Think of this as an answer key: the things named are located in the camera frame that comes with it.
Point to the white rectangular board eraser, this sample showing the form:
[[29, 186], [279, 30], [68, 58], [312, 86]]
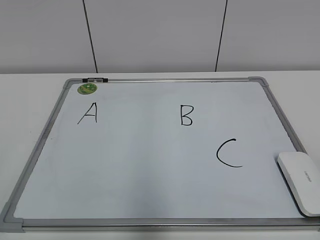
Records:
[[303, 179]]

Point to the round green magnet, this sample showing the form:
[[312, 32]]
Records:
[[87, 89]]

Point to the white board with grey frame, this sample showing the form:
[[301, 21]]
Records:
[[159, 154]]

